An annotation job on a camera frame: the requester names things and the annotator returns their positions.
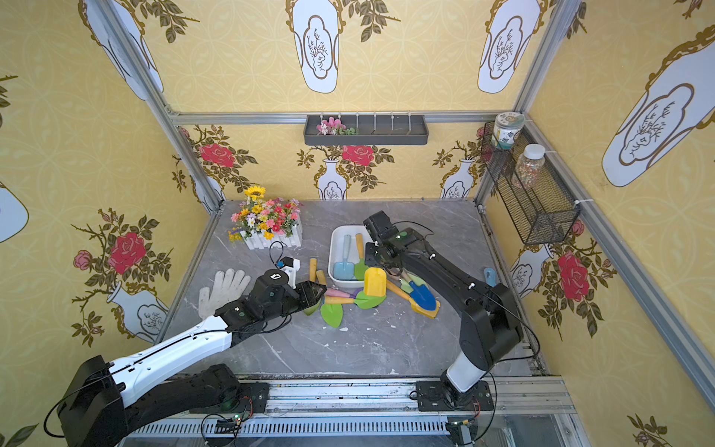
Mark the artificial flowers white fence planter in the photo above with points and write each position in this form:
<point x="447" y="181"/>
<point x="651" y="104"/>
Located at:
<point x="260" y="221"/>

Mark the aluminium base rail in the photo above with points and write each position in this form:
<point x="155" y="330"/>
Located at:
<point x="511" y="411"/>

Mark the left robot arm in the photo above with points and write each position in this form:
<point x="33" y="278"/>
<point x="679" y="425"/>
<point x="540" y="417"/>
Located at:
<point x="108" y="400"/>

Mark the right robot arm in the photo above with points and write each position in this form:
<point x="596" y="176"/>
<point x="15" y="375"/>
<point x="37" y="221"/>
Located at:
<point x="490" y="326"/>

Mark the light blue dustpan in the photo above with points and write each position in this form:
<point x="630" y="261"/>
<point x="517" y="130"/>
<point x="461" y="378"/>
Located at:
<point x="490" y="276"/>

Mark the white plastic storage box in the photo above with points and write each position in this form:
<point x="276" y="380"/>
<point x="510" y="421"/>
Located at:
<point x="336" y="248"/>

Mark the clear jar white lid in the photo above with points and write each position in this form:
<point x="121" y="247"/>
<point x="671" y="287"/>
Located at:
<point x="528" y="166"/>

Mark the purple trowel pink handle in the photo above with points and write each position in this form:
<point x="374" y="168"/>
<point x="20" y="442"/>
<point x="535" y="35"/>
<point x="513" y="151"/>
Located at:
<point x="341" y="294"/>

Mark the dark wall shelf tray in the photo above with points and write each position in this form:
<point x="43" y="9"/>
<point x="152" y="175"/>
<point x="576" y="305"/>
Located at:
<point x="380" y="129"/>

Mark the light blue trowel white handle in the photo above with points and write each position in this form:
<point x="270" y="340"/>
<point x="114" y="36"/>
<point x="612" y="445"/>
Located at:
<point x="344" y="269"/>

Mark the blue trowel pale wooden handle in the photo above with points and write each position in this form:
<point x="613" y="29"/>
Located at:
<point x="423" y="297"/>

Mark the jar with patterned lid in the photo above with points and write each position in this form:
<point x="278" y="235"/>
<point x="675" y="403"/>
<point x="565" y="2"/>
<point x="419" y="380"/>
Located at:
<point x="506" y="129"/>

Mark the green narrow trowel yellow handle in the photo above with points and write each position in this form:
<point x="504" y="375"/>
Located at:
<point x="332" y="314"/>

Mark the green pointed trowel yellow handle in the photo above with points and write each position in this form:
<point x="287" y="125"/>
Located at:
<point x="312" y="270"/>

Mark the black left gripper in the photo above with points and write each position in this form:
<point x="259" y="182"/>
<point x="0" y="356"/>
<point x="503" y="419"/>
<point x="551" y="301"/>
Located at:
<point x="307" y="293"/>

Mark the yellow plastic scoop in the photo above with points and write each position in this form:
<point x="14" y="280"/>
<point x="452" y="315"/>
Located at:
<point x="375" y="282"/>

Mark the green trowel brown wooden handle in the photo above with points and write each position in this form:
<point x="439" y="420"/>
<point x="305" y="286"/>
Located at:
<point x="407" y="284"/>

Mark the black wire mesh basket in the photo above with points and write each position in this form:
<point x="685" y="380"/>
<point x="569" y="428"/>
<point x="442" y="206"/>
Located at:
<point x="543" y="210"/>

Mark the small pink flowers on shelf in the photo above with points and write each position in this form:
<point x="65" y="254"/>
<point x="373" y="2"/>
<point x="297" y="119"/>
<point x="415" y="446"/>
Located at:
<point x="334" y="127"/>

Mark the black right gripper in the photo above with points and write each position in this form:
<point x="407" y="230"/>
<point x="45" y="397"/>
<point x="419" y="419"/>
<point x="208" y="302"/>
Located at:
<point x="388" y="267"/>

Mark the white work glove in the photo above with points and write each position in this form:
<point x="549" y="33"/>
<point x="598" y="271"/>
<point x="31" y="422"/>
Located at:
<point x="228" y="286"/>

